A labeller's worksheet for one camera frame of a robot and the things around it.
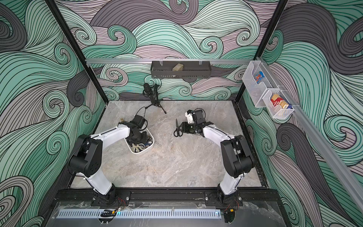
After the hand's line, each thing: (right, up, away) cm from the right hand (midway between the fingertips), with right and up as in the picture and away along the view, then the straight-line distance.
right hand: (182, 127), depth 92 cm
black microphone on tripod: (-22, +25, +8) cm, 34 cm away
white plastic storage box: (-24, 0, -10) cm, 26 cm away
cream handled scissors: (-31, -13, -2) cm, 33 cm away
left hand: (-26, -8, 0) cm, 27 cm away
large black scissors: (-3, -4, +8) cm, 10 cm away
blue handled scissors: (-24, -11, 0) cm, 26 cm away
